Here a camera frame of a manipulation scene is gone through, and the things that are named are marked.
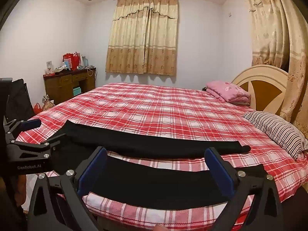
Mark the black chair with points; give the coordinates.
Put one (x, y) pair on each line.
(19, 98)

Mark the teal box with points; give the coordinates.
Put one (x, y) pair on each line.
(77, 91)

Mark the white photo card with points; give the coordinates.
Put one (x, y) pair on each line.
(49, 67)

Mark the cream wooden headboard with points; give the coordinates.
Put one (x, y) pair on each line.
(259, 73)

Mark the long beige patterned curtain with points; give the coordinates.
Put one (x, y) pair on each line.
(272, 28)

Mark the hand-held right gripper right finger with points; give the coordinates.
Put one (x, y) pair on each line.
(221, 175)

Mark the bed with red plaid sheet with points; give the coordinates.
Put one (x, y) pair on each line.
(156, 105)

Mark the beige patterned window curtain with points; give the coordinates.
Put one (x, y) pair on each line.
(142, 41)

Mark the red gift bag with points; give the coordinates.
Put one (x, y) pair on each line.
(71, 59)

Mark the striped pillow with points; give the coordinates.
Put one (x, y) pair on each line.
(276, 130)

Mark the black pants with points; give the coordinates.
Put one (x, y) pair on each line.
(144, 144)

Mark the pink folded blanket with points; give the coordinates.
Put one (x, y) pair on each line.
(228, 90)

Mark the red plastic bag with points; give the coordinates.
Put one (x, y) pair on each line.
(37, 109)

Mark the brown wooden desk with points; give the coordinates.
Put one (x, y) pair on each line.
(67, 86)

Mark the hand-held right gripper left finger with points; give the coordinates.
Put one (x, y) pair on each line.
(92, 172)

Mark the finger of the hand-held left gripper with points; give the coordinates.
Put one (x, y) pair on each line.
(31, 150)
(30, 124)

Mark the patterned bag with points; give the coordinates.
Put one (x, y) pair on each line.
(48, 104)

